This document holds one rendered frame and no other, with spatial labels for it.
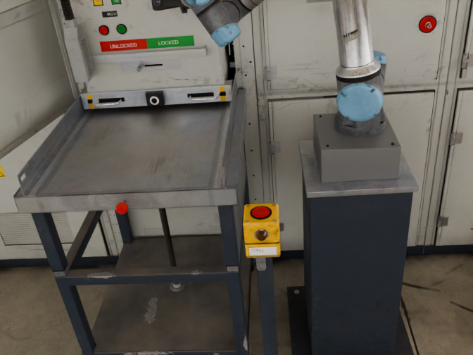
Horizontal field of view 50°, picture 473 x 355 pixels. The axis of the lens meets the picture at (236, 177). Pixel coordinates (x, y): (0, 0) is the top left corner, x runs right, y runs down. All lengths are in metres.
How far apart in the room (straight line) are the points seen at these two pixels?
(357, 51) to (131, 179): 0.69
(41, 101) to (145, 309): 0.85
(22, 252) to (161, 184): 1.32
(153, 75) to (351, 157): 0.75
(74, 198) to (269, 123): 0.87
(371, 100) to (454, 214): 1.10
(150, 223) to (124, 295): 0.39
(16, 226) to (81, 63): 1.02
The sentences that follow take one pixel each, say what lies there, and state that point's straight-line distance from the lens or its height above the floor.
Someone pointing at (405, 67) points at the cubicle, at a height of 0.90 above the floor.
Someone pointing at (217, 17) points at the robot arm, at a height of 1.24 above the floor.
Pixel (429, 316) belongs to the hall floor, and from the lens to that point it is 2.21.
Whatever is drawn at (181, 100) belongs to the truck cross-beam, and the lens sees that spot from 1.83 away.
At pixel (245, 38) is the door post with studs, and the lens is 1.89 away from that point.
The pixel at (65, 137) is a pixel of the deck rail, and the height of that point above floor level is 0.85.
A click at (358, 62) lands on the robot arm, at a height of 1.13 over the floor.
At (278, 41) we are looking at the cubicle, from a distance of 1.87.
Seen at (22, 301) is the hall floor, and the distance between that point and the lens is 2.53.
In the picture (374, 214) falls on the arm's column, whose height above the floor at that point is 0.65.
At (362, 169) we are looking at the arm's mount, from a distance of 1.53.
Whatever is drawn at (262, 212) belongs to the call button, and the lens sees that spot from 1.15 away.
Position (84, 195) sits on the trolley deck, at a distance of 1.45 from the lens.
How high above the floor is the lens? 1.58
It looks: 32 degrees down
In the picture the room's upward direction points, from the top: 6 degrees counter-clockwise
